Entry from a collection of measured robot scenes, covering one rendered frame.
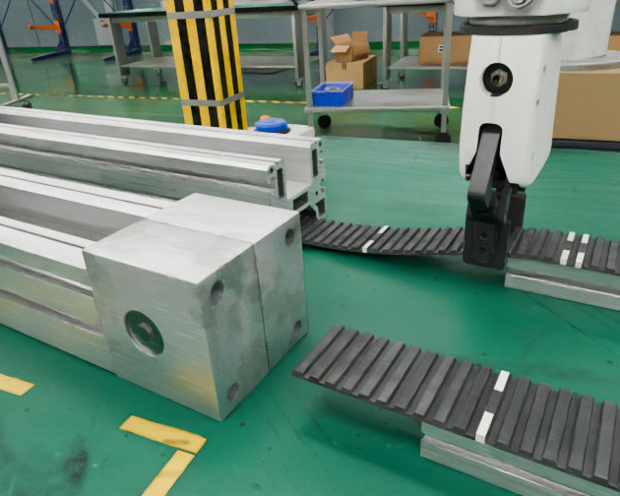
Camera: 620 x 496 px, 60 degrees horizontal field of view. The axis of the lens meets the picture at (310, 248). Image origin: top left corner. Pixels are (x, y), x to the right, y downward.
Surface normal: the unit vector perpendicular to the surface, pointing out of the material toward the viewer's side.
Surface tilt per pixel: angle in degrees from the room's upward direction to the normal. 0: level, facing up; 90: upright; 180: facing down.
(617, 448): 0
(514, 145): 88
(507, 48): 79
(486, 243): 90
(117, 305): 90
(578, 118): 90
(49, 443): 0
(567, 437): 0
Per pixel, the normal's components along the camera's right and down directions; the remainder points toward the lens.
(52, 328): -0.50, 0.42
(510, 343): -0.06, -0.89
